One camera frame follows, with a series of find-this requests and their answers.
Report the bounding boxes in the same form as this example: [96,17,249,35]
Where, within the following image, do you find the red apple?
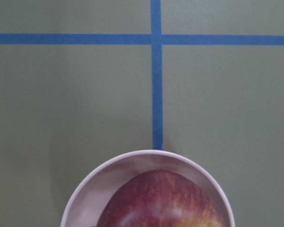
[97,170,226,227]

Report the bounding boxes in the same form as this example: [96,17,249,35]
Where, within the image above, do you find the pink bowl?
[61,150,235,227]

